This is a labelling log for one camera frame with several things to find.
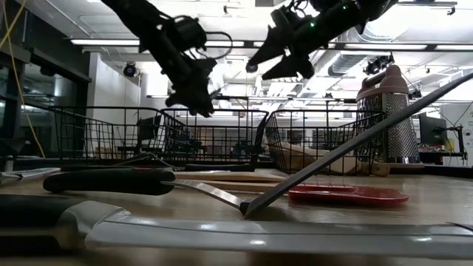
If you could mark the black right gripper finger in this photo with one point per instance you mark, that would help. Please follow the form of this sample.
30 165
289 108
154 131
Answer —
273 48
292 68

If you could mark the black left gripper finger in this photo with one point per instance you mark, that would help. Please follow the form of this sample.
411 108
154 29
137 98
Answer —
181 101
203 103

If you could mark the wooden slotted spoon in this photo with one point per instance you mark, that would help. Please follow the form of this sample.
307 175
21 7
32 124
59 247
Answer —
229 176

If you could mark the wooden slotted spatula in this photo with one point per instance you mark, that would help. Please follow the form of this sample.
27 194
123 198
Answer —
295 155

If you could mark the plain wooden spatula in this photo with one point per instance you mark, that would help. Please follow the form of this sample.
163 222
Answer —
378 170

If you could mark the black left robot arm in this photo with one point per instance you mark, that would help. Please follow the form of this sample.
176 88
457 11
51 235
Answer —
136 22

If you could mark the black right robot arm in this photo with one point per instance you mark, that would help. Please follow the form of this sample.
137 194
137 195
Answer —
354 14

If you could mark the blue round ceiling device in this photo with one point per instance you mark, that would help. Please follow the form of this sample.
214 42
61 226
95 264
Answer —
130 70

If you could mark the black ceiling spotlights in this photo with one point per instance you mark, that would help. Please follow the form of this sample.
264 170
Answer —
377 66

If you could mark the black monitor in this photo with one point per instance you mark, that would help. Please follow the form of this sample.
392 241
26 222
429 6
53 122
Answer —
432 129

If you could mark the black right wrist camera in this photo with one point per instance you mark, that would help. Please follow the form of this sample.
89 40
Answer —
281 16

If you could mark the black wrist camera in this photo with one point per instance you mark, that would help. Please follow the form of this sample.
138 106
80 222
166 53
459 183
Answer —
281 16
184 33

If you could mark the black ceiling dome camera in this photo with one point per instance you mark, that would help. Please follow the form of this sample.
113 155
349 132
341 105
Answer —
253 70

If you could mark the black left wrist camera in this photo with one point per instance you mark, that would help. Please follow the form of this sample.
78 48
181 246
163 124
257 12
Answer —
184 33

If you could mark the black ceiling light rail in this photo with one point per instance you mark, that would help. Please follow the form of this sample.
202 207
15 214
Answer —
430 47

